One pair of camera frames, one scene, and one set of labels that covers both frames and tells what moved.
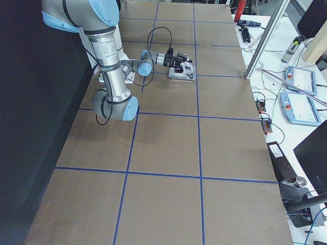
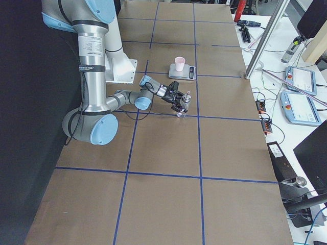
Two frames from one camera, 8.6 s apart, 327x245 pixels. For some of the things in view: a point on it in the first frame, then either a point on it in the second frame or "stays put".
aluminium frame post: [266, 39] stays put
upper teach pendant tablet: [305, 79] stays put
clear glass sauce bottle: [190, 71] -> [184, 104]
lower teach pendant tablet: [298, 109] stays put
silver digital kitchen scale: [189, 73] stays put
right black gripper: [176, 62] -> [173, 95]
